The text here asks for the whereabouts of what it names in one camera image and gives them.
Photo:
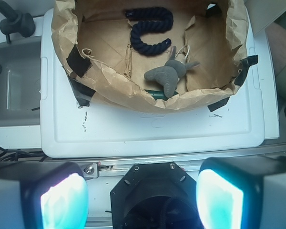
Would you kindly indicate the gripper left finger glowing teal pad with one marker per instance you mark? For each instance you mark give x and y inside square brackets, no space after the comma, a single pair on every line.
[42,195]

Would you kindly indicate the gripper right finger glowing teal pad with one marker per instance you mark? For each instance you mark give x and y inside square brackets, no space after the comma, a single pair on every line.
[243,192]

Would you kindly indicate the gray plush animal toy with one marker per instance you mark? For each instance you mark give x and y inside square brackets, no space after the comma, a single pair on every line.
[173,70]

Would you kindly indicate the white plastic bin lid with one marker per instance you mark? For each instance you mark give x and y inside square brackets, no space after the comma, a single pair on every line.
[99,130]

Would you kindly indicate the white sink basin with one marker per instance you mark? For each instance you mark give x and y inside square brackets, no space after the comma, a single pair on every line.
[20,93]

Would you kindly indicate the dark green marker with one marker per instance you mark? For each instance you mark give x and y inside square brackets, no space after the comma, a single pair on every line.
[157,95]

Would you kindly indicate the brown paper bag tray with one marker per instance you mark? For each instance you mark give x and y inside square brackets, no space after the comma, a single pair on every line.
[106,46]

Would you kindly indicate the black faucet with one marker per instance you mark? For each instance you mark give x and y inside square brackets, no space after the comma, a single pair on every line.
[15,22]

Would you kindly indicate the black octagonal mount plate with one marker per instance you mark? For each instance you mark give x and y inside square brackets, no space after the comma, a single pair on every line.
[155,196]

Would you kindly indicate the aluminium frame rail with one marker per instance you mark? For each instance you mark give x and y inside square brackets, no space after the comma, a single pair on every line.
[190,162]

